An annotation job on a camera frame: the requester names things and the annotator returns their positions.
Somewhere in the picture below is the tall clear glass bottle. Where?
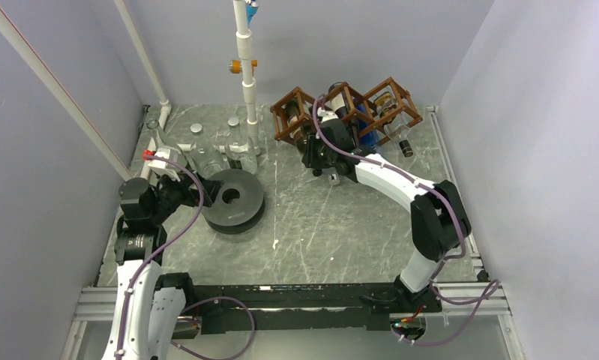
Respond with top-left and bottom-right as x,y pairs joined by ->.
146,118 -> 187,167

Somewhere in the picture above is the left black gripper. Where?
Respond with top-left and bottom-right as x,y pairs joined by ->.
149,167 -> 223,224

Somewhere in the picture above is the gold capped dark bottle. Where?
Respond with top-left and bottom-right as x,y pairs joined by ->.
330,90 -> 350,119

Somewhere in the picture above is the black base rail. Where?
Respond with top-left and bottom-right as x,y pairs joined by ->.
178,282 -> 442,335

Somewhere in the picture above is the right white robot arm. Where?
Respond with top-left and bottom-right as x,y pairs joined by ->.
298,112 -> 472,311

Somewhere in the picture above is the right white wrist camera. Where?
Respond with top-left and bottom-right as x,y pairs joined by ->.
316,107 -> 339,122

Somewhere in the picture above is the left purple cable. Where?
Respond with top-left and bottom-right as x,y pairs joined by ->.
115,154 -> 256,360

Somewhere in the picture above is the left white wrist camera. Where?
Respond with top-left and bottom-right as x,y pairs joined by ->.
142,147 -> 188,182

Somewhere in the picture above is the orange pipe clamp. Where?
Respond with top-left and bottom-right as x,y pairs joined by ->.
229,59 -> 259,74

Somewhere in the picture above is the brown wooden wine rack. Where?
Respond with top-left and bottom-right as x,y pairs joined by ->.
270,77 -> 423,146

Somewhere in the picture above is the short clear glass bottle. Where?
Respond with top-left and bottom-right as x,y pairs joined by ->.
224,117 -> 258,174

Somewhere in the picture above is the clear bottle silver cap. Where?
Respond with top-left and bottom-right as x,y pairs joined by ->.
190,123 -> 226,179

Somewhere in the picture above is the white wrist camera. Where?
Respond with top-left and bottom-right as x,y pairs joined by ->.
142,147 -> 188,182
316,107 -> 339,122

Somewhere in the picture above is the black round spool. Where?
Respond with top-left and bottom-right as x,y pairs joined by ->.
202,169 -> 265,235

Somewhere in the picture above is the blue square bottle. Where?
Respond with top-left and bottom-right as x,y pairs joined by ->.
353,101 -> 385,150
327,172 -> 341,186

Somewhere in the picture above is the dark green wine bottle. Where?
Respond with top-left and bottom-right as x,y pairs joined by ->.
285,99 -> 311,149

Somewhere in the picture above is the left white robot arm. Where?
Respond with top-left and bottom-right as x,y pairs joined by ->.
103,175 -> 223,359

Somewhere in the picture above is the bottle in right cell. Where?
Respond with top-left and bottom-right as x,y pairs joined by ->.
375,91 -> 414,158

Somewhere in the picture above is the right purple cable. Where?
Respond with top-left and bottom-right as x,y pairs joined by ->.
312,94 -> 502,349

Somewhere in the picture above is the white pvc pipe frame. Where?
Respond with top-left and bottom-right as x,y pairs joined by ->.
0,0 -> 263,182

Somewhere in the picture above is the purple cable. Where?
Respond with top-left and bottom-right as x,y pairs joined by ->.
115,154 -> 256,360
312,94 -> 502,349

